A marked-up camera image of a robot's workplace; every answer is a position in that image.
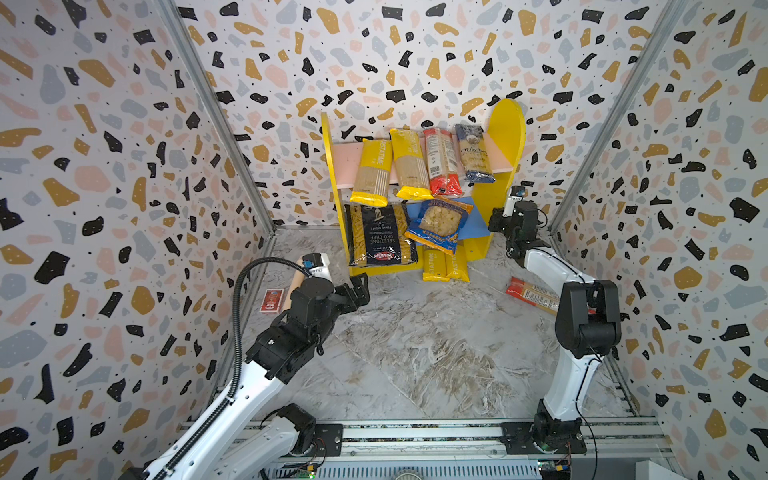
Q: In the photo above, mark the blue yellow spaghetti pack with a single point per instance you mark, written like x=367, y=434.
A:
x=473, y=154

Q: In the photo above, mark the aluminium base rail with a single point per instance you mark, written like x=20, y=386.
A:
x=605, y=448

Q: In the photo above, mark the red playing card box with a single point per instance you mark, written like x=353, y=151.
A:
x=272, y=301

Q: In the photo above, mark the red long spaghetti pack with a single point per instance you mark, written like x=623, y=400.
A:
x=534, y=295

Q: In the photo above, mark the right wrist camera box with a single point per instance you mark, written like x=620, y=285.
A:
x=516, y=193

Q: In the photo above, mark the wooden rolling pin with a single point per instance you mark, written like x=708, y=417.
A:
x=296, y=282

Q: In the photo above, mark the dark penne pasta bag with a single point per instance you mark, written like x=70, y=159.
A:
x=376, y=236

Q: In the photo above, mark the pink upper shelf board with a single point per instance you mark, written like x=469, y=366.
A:
x=346, y=159

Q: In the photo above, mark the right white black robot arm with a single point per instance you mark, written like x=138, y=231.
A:
x=587, y=324

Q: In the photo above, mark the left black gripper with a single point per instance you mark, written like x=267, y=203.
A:
x=360, y=290

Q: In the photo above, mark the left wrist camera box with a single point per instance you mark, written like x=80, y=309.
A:
x=317, y=264

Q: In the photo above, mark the blue orange orecchiette bag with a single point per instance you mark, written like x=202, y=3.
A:
x=438, y=224

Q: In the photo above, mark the yellow shelf unit frame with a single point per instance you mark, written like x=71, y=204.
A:
x=506, y=126

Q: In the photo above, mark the yellow Pastatime spaghetti pack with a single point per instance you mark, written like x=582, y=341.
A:
x=373, y=174

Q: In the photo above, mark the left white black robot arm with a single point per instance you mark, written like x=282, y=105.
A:
x=210, y=449

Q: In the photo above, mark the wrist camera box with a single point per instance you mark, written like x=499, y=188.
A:
x=516, y=193
x=317, y=264

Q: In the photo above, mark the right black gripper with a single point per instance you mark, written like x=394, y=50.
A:
x=512, y=219

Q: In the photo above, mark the red clear spaghetti pack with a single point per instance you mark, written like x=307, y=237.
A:
x=442, y=164

